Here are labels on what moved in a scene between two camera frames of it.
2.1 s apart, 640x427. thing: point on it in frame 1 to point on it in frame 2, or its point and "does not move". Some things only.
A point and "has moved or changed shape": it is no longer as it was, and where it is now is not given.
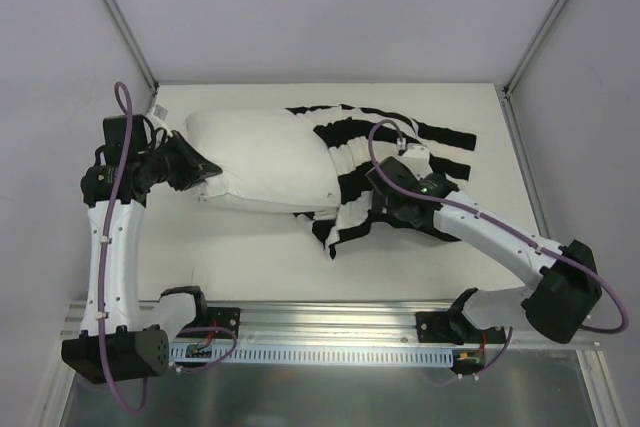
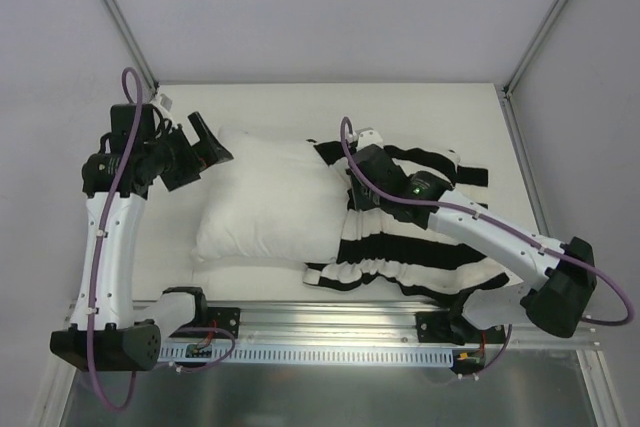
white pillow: (271, 160) has moved or changed shape
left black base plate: (222, 317) does not move
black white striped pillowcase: (355, 138) to (385, 249)
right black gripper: (386, 183) does not move
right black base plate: (454, 327) does not move
